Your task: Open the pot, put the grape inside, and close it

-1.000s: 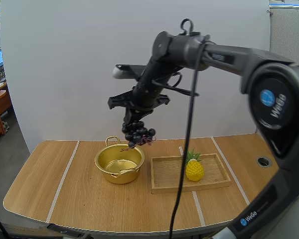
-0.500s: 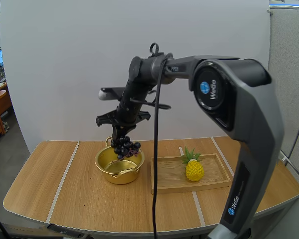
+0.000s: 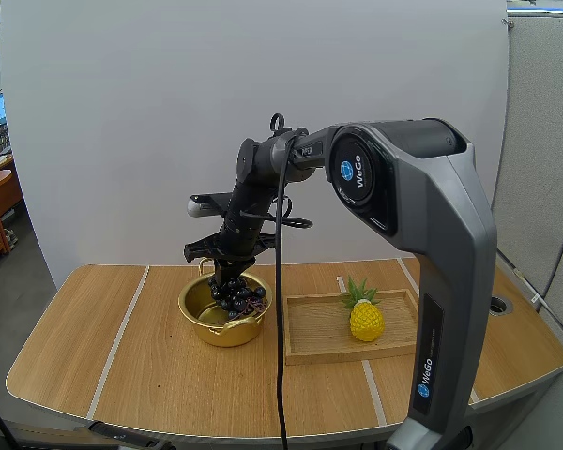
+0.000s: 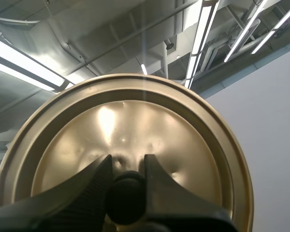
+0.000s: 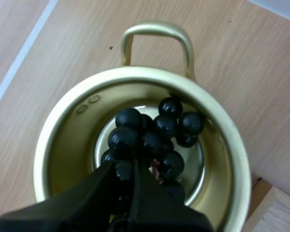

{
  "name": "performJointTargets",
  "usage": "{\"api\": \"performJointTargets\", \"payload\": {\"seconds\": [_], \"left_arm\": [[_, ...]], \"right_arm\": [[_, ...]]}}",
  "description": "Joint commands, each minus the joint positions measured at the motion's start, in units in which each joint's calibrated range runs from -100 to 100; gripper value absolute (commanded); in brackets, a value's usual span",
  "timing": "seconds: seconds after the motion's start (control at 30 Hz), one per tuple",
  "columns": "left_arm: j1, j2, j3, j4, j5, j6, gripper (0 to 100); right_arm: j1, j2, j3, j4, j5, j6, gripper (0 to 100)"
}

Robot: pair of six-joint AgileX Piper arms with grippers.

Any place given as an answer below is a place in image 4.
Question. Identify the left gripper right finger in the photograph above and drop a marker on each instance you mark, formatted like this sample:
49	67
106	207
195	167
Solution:
178	207

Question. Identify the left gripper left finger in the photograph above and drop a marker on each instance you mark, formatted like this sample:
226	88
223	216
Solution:
62	207

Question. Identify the gold lid with black knob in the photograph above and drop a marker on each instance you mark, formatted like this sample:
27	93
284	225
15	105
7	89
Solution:
135	125

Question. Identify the long ceiling light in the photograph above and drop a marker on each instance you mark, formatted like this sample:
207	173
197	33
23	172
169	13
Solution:
203	29
244	31
26	65
268	39

